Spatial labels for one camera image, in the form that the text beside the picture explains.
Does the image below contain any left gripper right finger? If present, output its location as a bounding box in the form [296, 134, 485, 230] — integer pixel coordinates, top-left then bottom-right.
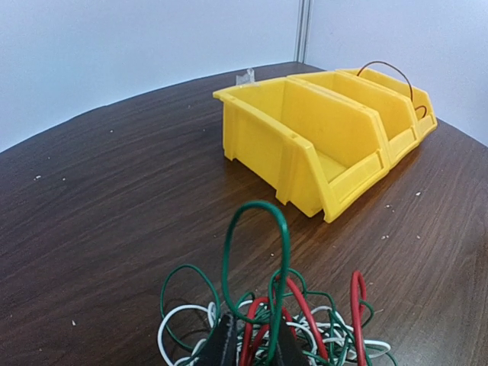
[268, 307, 305, 366]

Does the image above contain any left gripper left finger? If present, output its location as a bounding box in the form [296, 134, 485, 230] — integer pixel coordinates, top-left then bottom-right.
[197, 313, 237, 366]

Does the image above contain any green cable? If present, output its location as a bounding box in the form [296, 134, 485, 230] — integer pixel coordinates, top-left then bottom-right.
[220, 201, 291, 326]

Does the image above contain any cable pile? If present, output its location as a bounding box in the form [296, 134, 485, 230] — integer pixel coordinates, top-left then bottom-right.
[156, 265, 400, 366]

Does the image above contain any left yellow plastic bin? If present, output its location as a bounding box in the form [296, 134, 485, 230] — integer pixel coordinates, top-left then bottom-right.
[213, 77, 391, 223]

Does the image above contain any yellow plastic bin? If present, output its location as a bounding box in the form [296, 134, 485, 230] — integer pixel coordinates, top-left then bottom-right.
[339, 67, 438, 140]
[291, 71, 420, 167]
[213, 77, 391, 223]

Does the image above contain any middle yellow plastic bin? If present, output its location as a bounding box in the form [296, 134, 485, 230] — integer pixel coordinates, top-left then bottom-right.
[291, 71, 420, 167]

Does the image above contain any right yellow plastic bin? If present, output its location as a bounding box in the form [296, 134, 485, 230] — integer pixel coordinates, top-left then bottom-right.
[339, 67, 438, 140]

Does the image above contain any right aluminium frame post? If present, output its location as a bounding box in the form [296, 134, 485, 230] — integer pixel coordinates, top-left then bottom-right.
[294, 0, 313, 63]

